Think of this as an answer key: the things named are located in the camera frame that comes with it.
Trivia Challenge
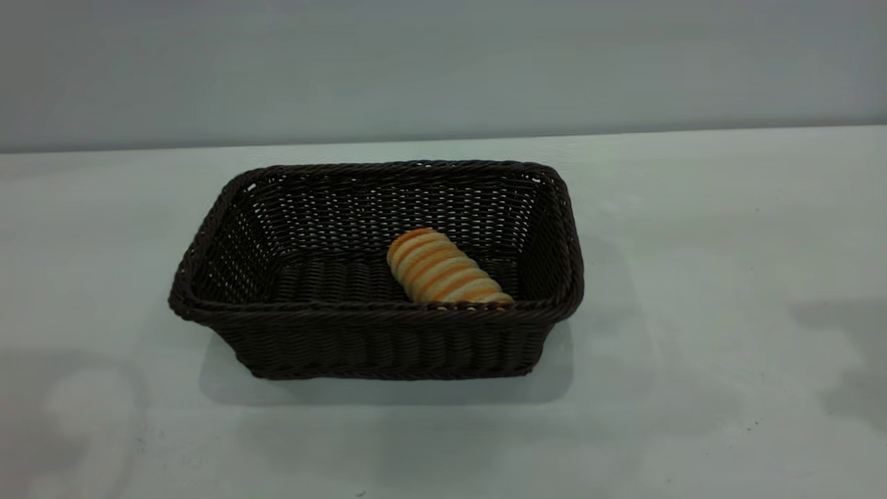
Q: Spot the striped orange bread roll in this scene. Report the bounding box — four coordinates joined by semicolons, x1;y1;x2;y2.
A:
386;228;515;306

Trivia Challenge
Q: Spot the black woven rectangular basket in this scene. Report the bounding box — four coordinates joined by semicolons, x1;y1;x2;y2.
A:
168;160;585;380

